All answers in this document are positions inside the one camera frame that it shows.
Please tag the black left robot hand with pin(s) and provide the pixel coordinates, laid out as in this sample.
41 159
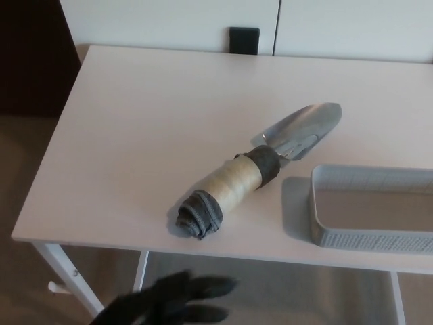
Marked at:
159 304

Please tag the white hook on desk leg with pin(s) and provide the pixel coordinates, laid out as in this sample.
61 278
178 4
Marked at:
55 287

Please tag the grey perforated plastic basket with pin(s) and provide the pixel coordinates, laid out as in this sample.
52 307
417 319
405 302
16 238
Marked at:
372 242

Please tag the dark brown wooden door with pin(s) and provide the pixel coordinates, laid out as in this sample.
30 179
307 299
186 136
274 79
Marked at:
34 57

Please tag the white cabinet with doors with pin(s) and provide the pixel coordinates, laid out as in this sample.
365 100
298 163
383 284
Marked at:
169 20

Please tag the white desk with metal frame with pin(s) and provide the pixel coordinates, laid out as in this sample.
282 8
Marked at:
152 118

